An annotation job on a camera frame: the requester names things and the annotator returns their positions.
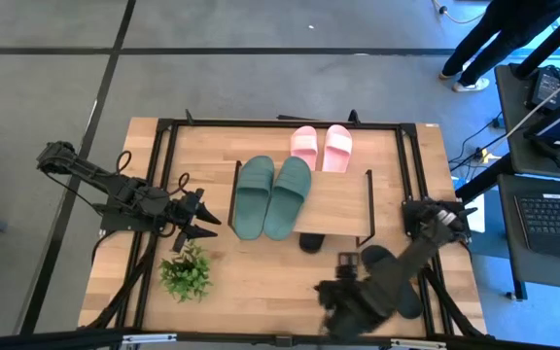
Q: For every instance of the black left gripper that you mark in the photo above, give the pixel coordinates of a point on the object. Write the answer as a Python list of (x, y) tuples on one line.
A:
[(180, 216)]

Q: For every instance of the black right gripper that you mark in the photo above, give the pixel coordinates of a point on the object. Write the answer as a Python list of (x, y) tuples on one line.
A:
[(350, 308)]

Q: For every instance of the green rubber slide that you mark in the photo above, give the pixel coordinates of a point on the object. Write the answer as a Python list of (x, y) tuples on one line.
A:
[(253, 194), (287, 194)]

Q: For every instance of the black rubber slide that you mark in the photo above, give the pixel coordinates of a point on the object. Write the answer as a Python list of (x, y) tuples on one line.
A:
[(412, 304), (311, 243)]

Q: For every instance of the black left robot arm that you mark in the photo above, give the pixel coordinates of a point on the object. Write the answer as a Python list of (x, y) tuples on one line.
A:
[(115, 187)]

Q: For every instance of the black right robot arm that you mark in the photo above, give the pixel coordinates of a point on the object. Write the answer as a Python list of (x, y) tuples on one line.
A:
[(421, 248)]

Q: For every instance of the small artificial green plant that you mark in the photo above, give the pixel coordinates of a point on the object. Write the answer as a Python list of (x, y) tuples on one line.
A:
[(185, 274)]

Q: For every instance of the pink rubber slide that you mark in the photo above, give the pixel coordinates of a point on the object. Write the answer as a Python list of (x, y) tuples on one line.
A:
[(337, 146), (303, 146)]

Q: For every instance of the white box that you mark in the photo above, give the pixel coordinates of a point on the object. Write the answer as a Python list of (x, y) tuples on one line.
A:
[(477, 214)]

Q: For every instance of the black rig beam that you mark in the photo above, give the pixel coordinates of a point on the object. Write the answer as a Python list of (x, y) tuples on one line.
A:
[(66, 340)]

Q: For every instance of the black edge clamp with knob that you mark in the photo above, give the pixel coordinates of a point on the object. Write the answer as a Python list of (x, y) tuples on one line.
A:
[(354, 116)]

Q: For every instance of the black diagonal pole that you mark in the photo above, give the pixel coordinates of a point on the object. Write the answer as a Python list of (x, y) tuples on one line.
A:
[(552, 41), (484, 179)]

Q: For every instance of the white paper label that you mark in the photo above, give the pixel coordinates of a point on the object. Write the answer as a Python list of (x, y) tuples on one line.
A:
[(431, 125)]

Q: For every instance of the black laptop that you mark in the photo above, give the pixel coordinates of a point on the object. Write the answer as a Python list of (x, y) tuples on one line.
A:
[(552, 219)]

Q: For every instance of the black side desk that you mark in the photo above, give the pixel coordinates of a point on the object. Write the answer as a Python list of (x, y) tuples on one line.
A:
[(513, 107)]

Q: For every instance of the thin white rod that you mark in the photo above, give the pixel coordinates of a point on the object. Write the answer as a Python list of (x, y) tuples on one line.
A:
[(542, 104)]

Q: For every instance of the black power adapter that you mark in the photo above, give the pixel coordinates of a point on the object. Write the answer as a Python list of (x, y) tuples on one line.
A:
[(540, 87)]

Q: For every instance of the person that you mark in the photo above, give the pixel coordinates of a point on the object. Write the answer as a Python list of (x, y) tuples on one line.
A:
[(494, 29)]

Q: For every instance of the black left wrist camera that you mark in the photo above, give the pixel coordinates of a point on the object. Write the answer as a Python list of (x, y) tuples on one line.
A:
[(197, 196)]

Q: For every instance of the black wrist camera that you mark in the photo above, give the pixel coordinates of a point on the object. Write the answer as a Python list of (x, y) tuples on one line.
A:
[(197, 196), (348, 265)]

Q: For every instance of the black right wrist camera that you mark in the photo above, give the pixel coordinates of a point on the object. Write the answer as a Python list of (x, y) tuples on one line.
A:
[(348, 265)]

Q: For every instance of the silver metal bracket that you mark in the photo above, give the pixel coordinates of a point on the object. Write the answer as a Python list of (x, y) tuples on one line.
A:
[(416, 344), (149, 339)]

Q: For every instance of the wooden shelf black frame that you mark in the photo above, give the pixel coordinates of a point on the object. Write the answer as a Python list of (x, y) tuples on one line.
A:
[(338, 204)]

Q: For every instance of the black aluminium table frame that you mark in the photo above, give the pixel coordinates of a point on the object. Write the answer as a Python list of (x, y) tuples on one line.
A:
[(285, 123)]

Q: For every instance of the black wall plug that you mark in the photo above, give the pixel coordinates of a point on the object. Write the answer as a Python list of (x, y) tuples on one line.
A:
[(498, 121)]

